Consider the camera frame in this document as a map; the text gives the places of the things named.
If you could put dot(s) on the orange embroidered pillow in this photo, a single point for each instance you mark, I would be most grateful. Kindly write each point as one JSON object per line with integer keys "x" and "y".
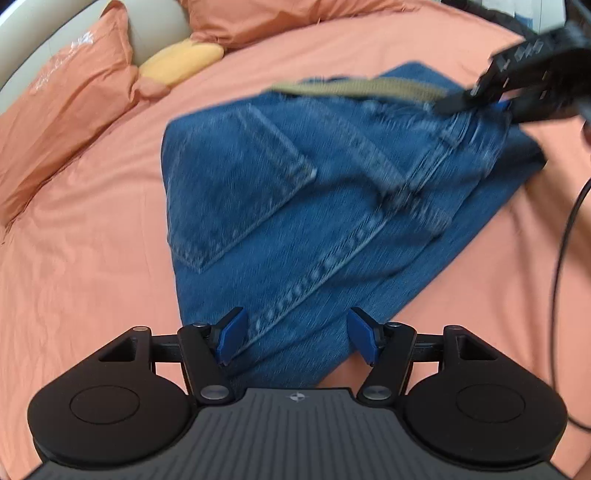
{"x": 64, "y": 101}
{"x": 277, "y": 18}

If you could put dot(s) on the blue denim pants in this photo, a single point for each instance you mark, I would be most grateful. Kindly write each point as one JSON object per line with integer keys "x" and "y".
{"x": 286, "y": 207}

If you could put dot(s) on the olive fabric belt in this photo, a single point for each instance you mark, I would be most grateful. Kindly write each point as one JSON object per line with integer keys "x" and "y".
{"x": 351, "y": 87}

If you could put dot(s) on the bed with orange sheet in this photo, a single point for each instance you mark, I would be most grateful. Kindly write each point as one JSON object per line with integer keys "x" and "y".
{"x": 92, "y": 258}

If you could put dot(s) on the yellow plush pillow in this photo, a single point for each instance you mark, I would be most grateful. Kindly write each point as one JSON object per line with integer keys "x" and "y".
{"x": 180, "y": 62}

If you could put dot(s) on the black jacket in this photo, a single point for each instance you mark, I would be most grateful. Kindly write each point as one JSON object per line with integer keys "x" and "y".
{"x": 489, "y": 11}

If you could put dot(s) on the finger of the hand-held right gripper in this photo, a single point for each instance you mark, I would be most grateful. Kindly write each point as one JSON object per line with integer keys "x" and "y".
{"x": 517, "y": 57}
{"x": 461, "y": 99}

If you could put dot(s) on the beige upholstered headboard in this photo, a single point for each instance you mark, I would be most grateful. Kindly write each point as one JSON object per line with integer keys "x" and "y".
{"x": 152, "y": 27}

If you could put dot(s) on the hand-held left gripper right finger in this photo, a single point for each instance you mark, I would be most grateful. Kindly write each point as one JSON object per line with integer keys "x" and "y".
{"x": 364, "y": 337}

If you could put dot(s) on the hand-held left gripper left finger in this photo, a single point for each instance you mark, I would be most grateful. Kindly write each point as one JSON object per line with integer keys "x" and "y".
{"x": 231, "y": 334}

